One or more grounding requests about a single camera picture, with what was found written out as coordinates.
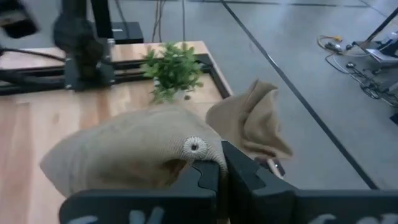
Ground black stand leg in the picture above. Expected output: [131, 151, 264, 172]
[365, 6, 398, 43]

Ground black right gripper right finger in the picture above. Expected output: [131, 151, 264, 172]
[221, 140, 398, 224]

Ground black floor cable bundle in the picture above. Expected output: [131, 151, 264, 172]
[325, 52, 398, 108]

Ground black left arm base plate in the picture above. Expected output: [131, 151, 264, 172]
[63, 39, 116, 93]

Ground small green potted plant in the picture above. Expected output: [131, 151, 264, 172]
[139, 42, 205, 105]

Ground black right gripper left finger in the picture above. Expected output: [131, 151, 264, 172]
[58, 160, 220, 224]

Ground black hanging cable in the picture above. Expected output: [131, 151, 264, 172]
[151, 0, 165, 43]

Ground yellow orange cable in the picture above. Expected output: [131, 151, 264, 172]
[317, 34, 343, 53]

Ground grey laptop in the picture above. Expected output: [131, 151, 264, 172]
[354, 30, 398, 68]

